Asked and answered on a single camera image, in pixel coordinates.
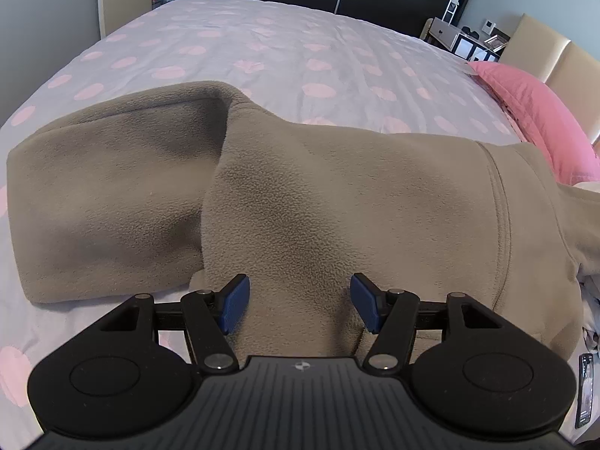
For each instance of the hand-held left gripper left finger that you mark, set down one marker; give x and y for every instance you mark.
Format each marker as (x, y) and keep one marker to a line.
(234, 303)

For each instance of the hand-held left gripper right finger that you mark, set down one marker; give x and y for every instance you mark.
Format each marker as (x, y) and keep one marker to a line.
(367, 303)

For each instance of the taupe fleece garment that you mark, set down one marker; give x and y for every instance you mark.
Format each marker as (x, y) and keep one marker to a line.
(328, 197)

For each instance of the black smartphone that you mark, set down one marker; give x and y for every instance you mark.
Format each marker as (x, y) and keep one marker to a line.
(585, 389)

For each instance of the pink pillow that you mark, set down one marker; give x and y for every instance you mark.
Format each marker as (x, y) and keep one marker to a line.
(539, 112)

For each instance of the polka dot bed sheet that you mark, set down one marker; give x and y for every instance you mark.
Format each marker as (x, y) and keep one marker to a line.
(281, 47)

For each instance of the white nightstand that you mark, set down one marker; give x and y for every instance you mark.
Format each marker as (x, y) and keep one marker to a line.
(445, 33)

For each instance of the beige padded headboard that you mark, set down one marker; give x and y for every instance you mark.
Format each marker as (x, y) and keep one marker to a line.
(539, 51)

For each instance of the small picture frame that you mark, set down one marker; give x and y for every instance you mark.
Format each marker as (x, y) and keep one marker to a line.
(496, 42)

